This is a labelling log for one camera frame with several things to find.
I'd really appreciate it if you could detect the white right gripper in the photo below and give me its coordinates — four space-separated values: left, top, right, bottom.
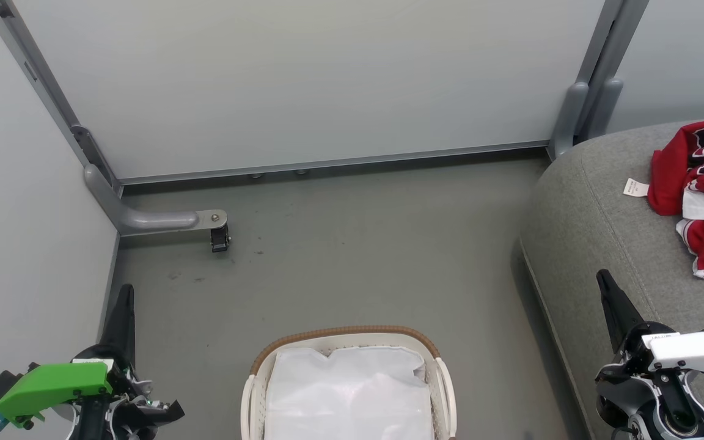
596 269 704 389

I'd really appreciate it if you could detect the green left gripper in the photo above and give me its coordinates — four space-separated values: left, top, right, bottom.
0 284 145 428

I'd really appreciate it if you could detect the white laundry basket brown rim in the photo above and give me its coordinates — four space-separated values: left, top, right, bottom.
240 325 457 440

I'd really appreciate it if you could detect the white basket liner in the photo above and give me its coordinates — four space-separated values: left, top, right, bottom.
264 346 436 440

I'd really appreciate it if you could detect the grey fabric sofa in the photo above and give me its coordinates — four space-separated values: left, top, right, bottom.
520 116 704 440

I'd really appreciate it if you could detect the grey partition foot bar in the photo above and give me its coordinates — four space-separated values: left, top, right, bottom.
83 164 229 237

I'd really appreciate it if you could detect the grey double partition post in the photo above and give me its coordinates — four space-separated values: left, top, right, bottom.
548 0 650 161

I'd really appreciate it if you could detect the grey partition corner post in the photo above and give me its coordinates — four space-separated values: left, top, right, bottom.
0 0 124 196

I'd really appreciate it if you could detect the grey partition bottom rail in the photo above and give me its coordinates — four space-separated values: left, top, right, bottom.
119 142 552 186

